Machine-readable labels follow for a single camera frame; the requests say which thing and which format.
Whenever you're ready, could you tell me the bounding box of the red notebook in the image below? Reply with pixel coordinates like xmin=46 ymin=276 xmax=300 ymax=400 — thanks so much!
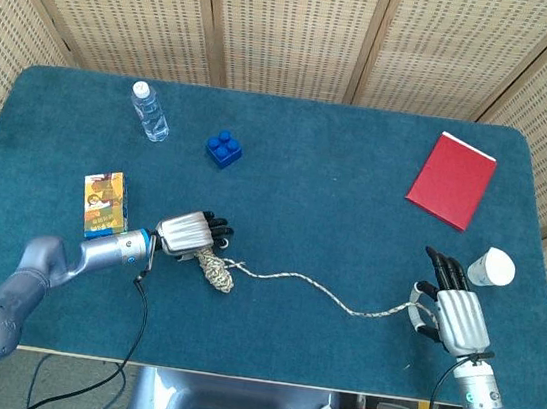
xmin=401 ymin=126 xmax=502 ymax=237

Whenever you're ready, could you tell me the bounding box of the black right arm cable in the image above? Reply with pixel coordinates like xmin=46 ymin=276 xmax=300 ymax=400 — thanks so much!
xmin=427 ymin=344 xmax=495 ymax=409

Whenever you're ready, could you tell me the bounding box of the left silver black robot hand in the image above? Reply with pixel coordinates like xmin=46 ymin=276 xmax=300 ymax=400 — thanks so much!
xmin=150 ymin=202 xmax=237 ymax=266

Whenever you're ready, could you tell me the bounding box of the beige braided rope bundle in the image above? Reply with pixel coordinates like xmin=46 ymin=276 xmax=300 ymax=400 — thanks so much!
xmin=189 ymin=246 xmax=429 ymax=329

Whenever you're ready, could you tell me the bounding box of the blue toy building block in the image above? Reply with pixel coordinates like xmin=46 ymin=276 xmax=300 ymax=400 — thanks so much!
xmin=202 ymin=127 xmax=247 ymax=173

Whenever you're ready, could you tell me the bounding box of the clear plastic water bottle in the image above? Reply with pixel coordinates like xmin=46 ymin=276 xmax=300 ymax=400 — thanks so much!
xmin=125 ymin=79 xmax=176 ymax=145

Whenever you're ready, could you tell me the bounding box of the woven bamboo folding screen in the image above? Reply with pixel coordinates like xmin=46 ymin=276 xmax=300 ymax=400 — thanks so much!
xmin=0 ymin=0 xmax=547 ymax=312

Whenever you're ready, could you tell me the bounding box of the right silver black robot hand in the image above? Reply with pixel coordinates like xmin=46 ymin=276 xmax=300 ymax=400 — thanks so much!
xmin=403 ymin=244 xmax=509 ymax=364

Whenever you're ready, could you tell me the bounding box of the white paper cup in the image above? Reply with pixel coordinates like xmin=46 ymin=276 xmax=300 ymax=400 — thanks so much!
xmin=465 ymin=244 xmax=520 ymax=293

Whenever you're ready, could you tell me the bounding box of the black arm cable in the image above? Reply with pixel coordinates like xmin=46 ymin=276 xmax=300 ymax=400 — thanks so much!
xmin=17 ymin=221 xmax=159 ymax=409
xmin=427 ymin=344 xmax=495 ymax=409

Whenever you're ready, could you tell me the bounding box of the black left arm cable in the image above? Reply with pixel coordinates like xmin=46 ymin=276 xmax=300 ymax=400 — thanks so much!
xmin=17 ymin=221 xmax=159 ymax=409

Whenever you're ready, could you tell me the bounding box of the colourful printed carton box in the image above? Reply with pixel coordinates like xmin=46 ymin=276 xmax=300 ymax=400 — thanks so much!
xmin=75 ymin=167 xmax=138 ymax=246

